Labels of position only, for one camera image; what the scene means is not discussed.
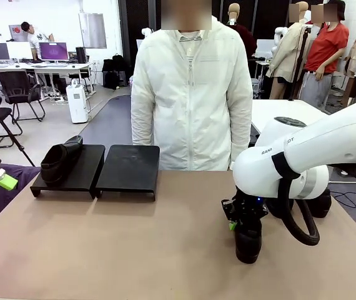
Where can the person in white jacket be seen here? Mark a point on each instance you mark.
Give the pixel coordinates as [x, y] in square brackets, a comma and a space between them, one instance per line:
[190, 109]

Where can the black loafer shoe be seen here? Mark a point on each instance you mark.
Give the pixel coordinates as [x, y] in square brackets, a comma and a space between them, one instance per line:
[248, 247]
[56, 165]

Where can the black computer tower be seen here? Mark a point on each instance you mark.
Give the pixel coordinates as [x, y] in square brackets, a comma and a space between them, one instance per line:
[81, 54]

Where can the white backed monitor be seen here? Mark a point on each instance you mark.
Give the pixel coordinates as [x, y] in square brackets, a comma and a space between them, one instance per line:
[18, 50]

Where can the black tripod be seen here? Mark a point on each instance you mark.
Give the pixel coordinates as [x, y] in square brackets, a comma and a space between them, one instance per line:
[25, 153]

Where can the white air purifier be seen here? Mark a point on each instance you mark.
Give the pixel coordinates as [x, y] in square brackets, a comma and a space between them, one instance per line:
[77, 106]

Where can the mannequin in maroon top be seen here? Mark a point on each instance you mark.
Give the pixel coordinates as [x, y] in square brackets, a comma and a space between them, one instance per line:
[246, 37]

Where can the small white background robot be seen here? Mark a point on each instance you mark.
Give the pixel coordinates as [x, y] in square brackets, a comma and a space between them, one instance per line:
[279, 32]
[146, 32]

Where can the black backpack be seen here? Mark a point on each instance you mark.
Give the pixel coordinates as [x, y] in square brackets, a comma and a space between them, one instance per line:
[115, 72]

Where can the silver wall panel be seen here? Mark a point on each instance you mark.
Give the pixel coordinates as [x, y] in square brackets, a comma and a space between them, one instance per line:
[92, 31]

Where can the black metal shoe stand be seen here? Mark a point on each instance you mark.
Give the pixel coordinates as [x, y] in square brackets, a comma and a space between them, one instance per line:
[87, 168]
[128, 172]

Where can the man in white t-shirt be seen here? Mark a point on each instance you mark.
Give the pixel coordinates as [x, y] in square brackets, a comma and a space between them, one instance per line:
[39, 36]

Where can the grey poster with red circle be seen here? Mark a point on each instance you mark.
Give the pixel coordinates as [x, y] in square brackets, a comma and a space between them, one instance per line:
[14, 31]

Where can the long white office desk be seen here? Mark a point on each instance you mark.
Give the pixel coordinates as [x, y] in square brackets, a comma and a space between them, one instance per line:
[56, 67]

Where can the black tripod pole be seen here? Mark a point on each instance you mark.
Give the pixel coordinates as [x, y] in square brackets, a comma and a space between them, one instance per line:
[299, 62]

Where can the dark grey floor mat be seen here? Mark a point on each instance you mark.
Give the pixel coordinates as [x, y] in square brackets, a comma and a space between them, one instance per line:
[109, 122]

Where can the mannequin in beige coat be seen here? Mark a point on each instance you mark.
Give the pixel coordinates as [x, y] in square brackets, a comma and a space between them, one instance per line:
[287, 53]

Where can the monitor with purple screen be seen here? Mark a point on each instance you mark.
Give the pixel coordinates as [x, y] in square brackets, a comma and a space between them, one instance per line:
[53, 50]

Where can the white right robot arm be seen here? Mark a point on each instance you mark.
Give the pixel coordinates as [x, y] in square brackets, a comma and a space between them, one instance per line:
[321, 143]

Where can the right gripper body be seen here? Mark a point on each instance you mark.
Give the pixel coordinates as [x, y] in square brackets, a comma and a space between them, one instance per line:
[246, 207]

